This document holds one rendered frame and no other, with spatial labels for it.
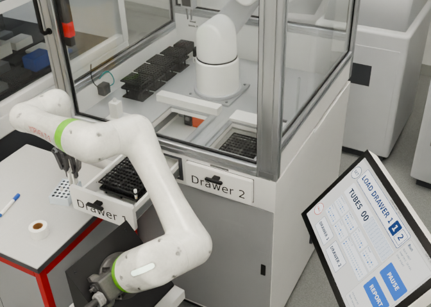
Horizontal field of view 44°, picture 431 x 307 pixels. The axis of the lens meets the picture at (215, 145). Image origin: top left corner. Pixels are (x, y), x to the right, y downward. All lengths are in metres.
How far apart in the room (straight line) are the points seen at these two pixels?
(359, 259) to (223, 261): 0.95
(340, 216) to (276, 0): 0.68
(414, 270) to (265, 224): 0.82
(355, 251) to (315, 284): 1.33
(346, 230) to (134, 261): 0.62
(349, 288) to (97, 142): 0.83
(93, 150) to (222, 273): 1.05
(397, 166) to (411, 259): 2.35
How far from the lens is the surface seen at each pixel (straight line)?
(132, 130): 1.70
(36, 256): 2.08
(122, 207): 1.96
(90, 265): 1.74
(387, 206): 1.58
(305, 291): 2.87
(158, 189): 1.68
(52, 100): 2.04
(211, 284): 2.55
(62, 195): 2.27
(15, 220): 2.27
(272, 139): 1.88
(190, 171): 2.13
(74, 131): 1.67
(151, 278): 1.55
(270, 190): 2.01
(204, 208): 2.24
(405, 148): 3.99
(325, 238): 1.70
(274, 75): 1.76
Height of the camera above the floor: 2.16
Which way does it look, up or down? 34 degrees down
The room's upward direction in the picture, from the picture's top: 2 degrees counter-clockwise
